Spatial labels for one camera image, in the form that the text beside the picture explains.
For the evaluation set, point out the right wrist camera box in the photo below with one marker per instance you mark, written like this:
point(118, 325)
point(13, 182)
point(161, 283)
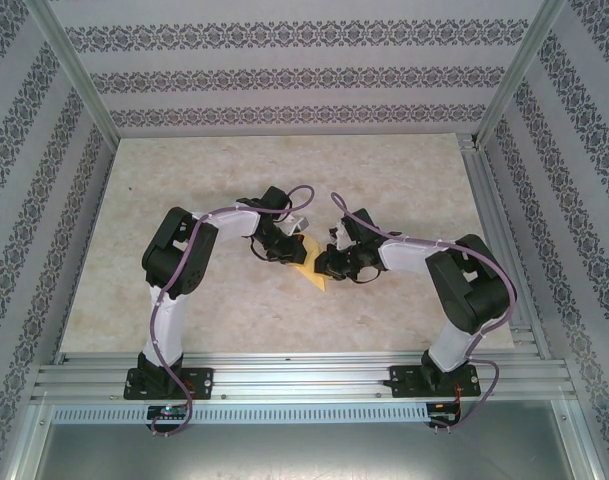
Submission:
point(343, 239)

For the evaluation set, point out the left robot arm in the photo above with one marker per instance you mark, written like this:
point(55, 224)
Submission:
point(166, 335)

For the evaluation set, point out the aluminium mounting rail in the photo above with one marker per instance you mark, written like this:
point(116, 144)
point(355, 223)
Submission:
point(304, 375)

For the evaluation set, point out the grey metal sheet panel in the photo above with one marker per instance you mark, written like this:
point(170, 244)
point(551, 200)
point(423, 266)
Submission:
point(304, 455)

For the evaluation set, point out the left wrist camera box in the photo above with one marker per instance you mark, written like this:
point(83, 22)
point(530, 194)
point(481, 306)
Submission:
point(295, 226)

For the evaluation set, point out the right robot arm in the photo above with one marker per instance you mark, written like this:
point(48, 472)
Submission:
point(451, 350)

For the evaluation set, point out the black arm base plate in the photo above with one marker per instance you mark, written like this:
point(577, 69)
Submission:
point(401, 380)
point(204, 382)

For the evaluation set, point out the aluminium lower frame bar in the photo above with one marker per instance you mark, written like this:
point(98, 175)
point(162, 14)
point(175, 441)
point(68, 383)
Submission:
point(26, 445)
point(581, 445)

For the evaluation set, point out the small circuit board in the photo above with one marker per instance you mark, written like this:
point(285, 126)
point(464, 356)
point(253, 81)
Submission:
point(441, 415)
point(166, 411)

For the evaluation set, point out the aluminium side rail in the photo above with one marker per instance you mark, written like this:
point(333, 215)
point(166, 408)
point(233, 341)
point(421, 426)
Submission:
point(489, 200)

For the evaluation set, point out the aluminium frame post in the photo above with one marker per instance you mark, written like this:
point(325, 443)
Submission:
point(519, 70)
point(76, 70)

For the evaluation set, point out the yellow square paper sheet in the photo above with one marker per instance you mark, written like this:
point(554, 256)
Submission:
point(314, 275)

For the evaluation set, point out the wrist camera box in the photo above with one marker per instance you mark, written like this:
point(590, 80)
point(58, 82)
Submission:
point(295, 226)
point(343, 239)

